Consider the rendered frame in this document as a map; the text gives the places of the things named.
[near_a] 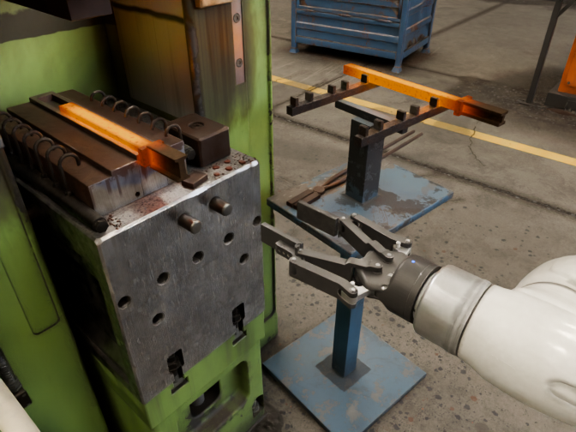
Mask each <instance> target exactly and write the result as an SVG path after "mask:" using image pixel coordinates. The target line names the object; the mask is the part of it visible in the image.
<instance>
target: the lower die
mask: <svg viewBox="0 0 576 432"><path fill-rule="evenodd" d="M51 94H53V95H55V96H57V97H58V98H60V99H63V100H65V101H67V102H69V103H70V102H73V103H75V104H77V105H79V106H81V107H83V108H85V109H87V110H89V111H91V112H93V113H95V114H97V115H99V116H101V117H103V118H105V119H107V120H109V121H111V122H113V123H115V124H117V125H119V126H121V127H123V128H125V129H127V130H129V131H131V132H133V133H135V134H137V135H139V136H141V137H143V138H145V139H147V140H149V141H151V142H154V141H157V140H162V141H163V142H164V144H166V145H168V146H170V147H173V148H175V149H176V150H178V151H180V152H182V153H185V152H184V145H183V140H181V139H179V138H176V137H175V136H173V135H170V134H168V136H167V137H165V132H164V131H162V130H160V129H157V128H155V127H153V130H150V125H149V124H147V123H144V122H142V121H141V123H137V119H136V118H134V117H132V116H130V115H128V117H124V113H123V112H121V111H119V110H117V109H116V111H115V112H113V111H112V107H110V106H108V105H106V104H104V106H101V104H100V103H101V102H99V101H98V100H96V99H93V101H90V97H88V96H86V95H85V94H83V93H80V92H78V91H76V90H74V89H70V90H67V91H64V92H60V93H54V92H52V91H51V92H48V93H42V94H39V95H35V96H32V97H29V100H30V102H27V103H24V104H21V105H16V106H12V107H10V108H6V109H7V112H8V113H9V114H10V115H11V116H12V117H16V118H18V119H19V120H20V121H21V123H24V124H27V125H29V126H30V127H31V128H32V130H37V131H38V132H40V133H41V134H42V136H43V137H48V138H50V139H52V140H53V142H54V144H55V145H61V146H63V147H65V149H66V151H67V153H75V154H76V155H77V156H78V157H79V159H80V162H81V164H80V165H79V166H77V164H76V161H75V158H74V157H72V156H68V157H66V158H65V159H64V160H63V162H62V167H63V172H64V175H65V178H66V181H67V184H68V186H69V190H71V194H72V195H74V197H76V198H77V199H79V200H80V201H82V202H83V203H85V204H86V205H87V206H89V207H90V208H92V209H93V210H94V211H95V212H97V213H99V214H100V215H101V216H103V215H105V214H107V213H110V212H112V211H114V210H116V209H118V208H120V207H123V206H125V205H127V204H129V203H130V202H132V201H135V200H138V199H140V198H142V197H143V196H145V195H148V194H150V193H152V192H154V191H156V190H158V189H161V188H163V187H164V186H166V185H168V184H171V183H174V182H175V181H173V180H171V179H170V178H168V177H166V176H164V175H162V174H161V173H159V172H157V171H155V170H153V169H152V168H150V166H148V167H144V166H142V165H141V162H140V158H139V154H138V152H137V151H136V150H134V149H132V148H130V147H127V146H125V145H124V144H122V143H121V142H119V141H116V140H114V139H112V138H110V136H108V135H105V134H103V133H101V132H99V131H98V130H96V129H94V128H92V127H90V126H88V125H86V124H84V123H83V122H81V121H79V120H77V119H75V118H73V117H71V116H69V115H68V114H66V113H64V112H62V111H60V110H58V109H56V108H54V107H53V106H51V105H48V104H46V103H45V102H43V101H41V100H39V99H38V98H41V97H44V96H47V95H51ZM6 118H8V117H7V116H6V115H0V135H1V137H2V140H3V143H4V145H6V148H8V149H9V147H8V144H7V142H6V140H5V137H4V135H3V131H2V123H3V121H4V120H5V119H6ZM17 124H18V122H16V121H13V122H12V123H11V122H7V123H6V125H5V129H6V132H7V134H8V137H9V141H10V143H11V146H12V148H13V150H14V151H15V154H16V155H17V156H18V157H19V154H18V152H17V150H16V147H15V143H14V141H13V138H12V135H11V131H12V129H13V128H14V126H16V125H17ZM26 132H28V129H27V128H25V127H23V128H22V129H20V128H18V129H17V130H16V132H15V136H16V139H17V141H18V144H19V147H20V149H21V153H22V156H23V157H24V159H25V160H26V162H27V163H28V164H29V161H28V158H27V155H26V152H25V149H24V146H23V144H22V136H23V135H24V134H25V133H26ZM38 139H39V136H38V135H36V134H33V136H30V135H29V136H28V137H27V138H26V143H27V147H28V150H29V152H30V155H31V158H32V161H33V164H34V165H35V166H36V169H37V170H39V172H40V169H39V165H38V162H37V160H36V157H35V154H34V151H33V144H34V142H36V140H38ZM49 147H51V144H50V142H48V141H42V142H40V143H39V144H38V147H37V149H38V153H39V157H40V160H41V163H42V166H43V168H44V171H45V173H46V174H47V176H48V178H50V180H52V178H51V174H50V171H49V168H48V165H47V163H46V160H45V152H46V150H47V149H48V148H49ZM62 155H63V151H62V150H61V149H60V148H56V149H55V150H54V151H53V150H52V151H51V152H50V155H49V157H50V161H51V165H52V168H53V171H54V174H55V177H56V180H57V181H58V182H59V185H60V186H61V187H62V188H63V189H64V186H63V181H62V178H61V175H60V172H59V170H58V167H57V162H58V160H59V158H60V157H61V156H62ZM19 158H20V157H19ZM136 192H140V195H139V196H138V197H136V196H135V193H136Z"/></svg>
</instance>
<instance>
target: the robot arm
mask: <svg viewBox="0 0 576 432"><path fill-rule="evenodd" d="M297 218H298V219H300V220H302V221H303V222H305V223H307V224H309V225H312V226H314V227H315V228H317V229H319V230H321V231H324V232H326V233H327V234H329V235H331V236H333V237H335V236H337V235H338V237H339V235H340V237H343V238H344V239H345V240H346V241H347V242H348V243H349V244H350V245H351V246H352V247H353V248H354V249H355V250H356V251H357V252H358V253H359V254H360V255H361V256H362V257H363V258H361V259H358V258H354V257H350V258H349V259H344V258H340V257H337V256H333V255H327V254H323V253H319V252H315V251H312V250H308V249H304V248H303V242H301V241H299V240H297V239H296V238H294V237H292V236H290V235H288V234H286V233H284V232H282V231H281V230H279V229H277V228H275V227H273V226H271V225H269V224H268V223H266V222H264V223H263V224H261V241H262V242H263V243H265V244H267V245H268V246H270V247H272V248H274V249H275V251H276V252H277V254H279V255H281V256H283V257H284V258H286V259H287V260H289V275H290V276H291V277H292V278H294V279H298V280H300V281H302V282H304V283H305V284H307V285H310V286H312V287H314V288H316V289H318V290H320V291H323V292H325V293H326V294H328V295H331V296H333V297H336V298H338V300H340V301H341V302H342V303H343V304H344V305H345V306H346V307H347V308H349V309H354V308H356V306H357V301H359V300H361V299H362V298H364V297H368V298H374V299H377V300H379V301H381V302H382V303H383V304H384V306H385V307H386V308H387V310H388V311H390V312H392V313H394V314H395V315H397V316H399V317H401V318H402V319H404V320H406V321H408V322H410V323H411V324H413V327H414V330H415V332H416V333H417V334H418V335H420V336H422V337H424V338H425V339H427V340H429V341H430V342H432V343H434V344H436V345H438V346H440V347H441V348H442V349H444V350H446V351H447V352H448V353H450V354H451V355H454V356H456V357H458V358H460V359H461V360H463V361H464V362H466V363H467V364H468V365H469V366H471V367H472V368H473V369H474V370H475V371H476V372H477V373H478V374H479V375H480V376H481V377H482V378H483V379H484V380H486V381H487V382H489V383H490V384H492V385H493V386H494V387H496V388H498V389H500V390H501V391H502V392H504V393H506V394H507V395H509V396H511V397H512V398H514V399H516V400H518V401H519V402H521V403H523V404H524V405H527V406H529V407H530V408H532V409H534V410H536V411H539V412H541V413H542V414H544V415H546V416H548V417H552V418H554V419H556V420H558V421H561V422H563V423H566V424H569V425H571V426H574V427H576V255H568V256H563V257H561V258H556V259H554V260H551V261H547V262H544V264H542V265H540V266H539V267H536V268H535V269H534V270H532V271H531V272H530V273H528V274H527V275H526V276H525V277H524V278H523V279H522V280H521V281H520V282H519V284H518V285H517V286H516V287H515V288H514V289H512V290H508V289H505V288H502V287H500V286H498V285H494V284H491V283H490V282H489V281H488V280H486V279H481V278H478V277H477V276H475V275H473V274H471V273H468V272H466V271H464V270H462V269H460V268H458V267H455V266H453V265H446V266H444V267H441V266H439V265H437V264H434V263H433V262H431V261H428V260H426V259H424V258H422V257H420V256H418V255H410V254H411V246H412V240H410V239H409V238H405V237H401V236H397V235H395V234H393V233H392V232H390V231H388V230H386V229H385V228H383V227H381V226H379V225H378V224H376V223H374V222H372V221H370V220H369V219H366V218H364V217H363V216H362V215H360V214H358V213H351V216H350V217H348V218H346V217H345V216H342V217H339V216H337V215H335V214H333V213H330V212H328V211H324V210H321V209H320V208H318V207H315V206H313V205H311V204H308V203H307V202H305V201H302V200H300V201H298V202H297ZM358 223H359V224H360V226H358ZM338 231H339V233H338ZM303 259H304V260H305V261H304V260H303ZM353 268H355V273H354V275H355V276H354V275H353Z"/></svg>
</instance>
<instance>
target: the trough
mask: <svg viewBox="0 0 576 432"><path fill-rule="evenodd" d="M38 99H39V100H41V101H43V102H45V103H46V104H48V105H51V106H53V107H54V108H56V109H58V110H60V109H59V106H60V105H64V104H68V102H67V101H65V100H63V99H60V98H58V97H57V96H55V95H53V94H51V95H47V96H44V97H41V98H38Z"/></svg>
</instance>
